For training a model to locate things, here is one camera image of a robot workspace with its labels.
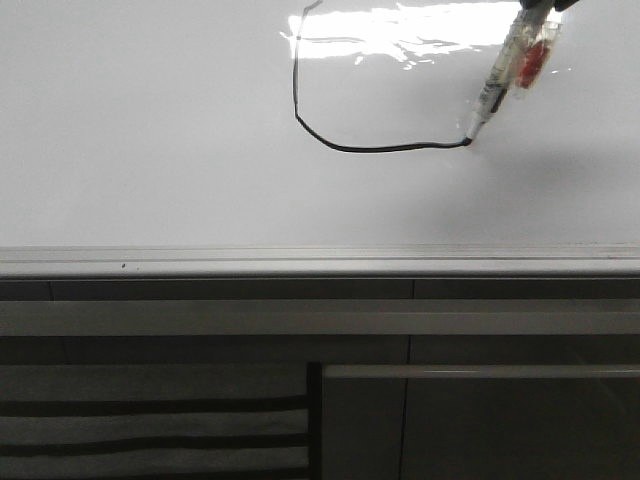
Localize grey metal rail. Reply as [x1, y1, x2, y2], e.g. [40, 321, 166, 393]
[1, 299, 639, 337]

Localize white whiteboard marker black tip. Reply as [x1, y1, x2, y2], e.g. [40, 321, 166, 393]
[462, 1, 561, 146]

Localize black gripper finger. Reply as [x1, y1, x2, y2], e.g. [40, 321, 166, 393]
[553, 0, 579, 12]
[519, 0, 547, 9]

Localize white whiteboard with aluminium frame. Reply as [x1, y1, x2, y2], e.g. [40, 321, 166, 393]
[1, 1, 639, 279]

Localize grey cabinet panel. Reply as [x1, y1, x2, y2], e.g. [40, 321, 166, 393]
[325, 364, 639, 479]

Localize grey slatted panel black stripes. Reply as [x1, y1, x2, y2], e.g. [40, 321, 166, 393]
[1, 364, 312, 479]

